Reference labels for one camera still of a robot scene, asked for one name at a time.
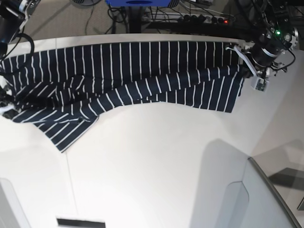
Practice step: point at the black power strip red light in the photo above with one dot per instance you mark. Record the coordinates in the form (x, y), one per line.
(207, 19)

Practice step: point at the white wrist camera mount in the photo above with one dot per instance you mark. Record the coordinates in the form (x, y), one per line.
(260, 76)
(8, 111)

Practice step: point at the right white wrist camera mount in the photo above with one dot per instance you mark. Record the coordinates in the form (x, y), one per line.
(8, 111)

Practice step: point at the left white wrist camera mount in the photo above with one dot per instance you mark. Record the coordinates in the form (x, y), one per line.
(260, 76)

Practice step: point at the blue box on stand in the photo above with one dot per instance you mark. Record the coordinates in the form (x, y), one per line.
(138, 3)

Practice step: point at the navy white striped t-shirt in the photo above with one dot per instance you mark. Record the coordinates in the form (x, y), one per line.
(64, 91)

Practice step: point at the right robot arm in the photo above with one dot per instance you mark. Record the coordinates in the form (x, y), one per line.
(14, 14)

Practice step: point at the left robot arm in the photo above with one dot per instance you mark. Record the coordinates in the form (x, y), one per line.
(271, 31)

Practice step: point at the black stand pole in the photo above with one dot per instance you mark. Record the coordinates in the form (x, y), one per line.
(135, 19)

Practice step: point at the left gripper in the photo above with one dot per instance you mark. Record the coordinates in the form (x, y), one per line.
(264, 57)

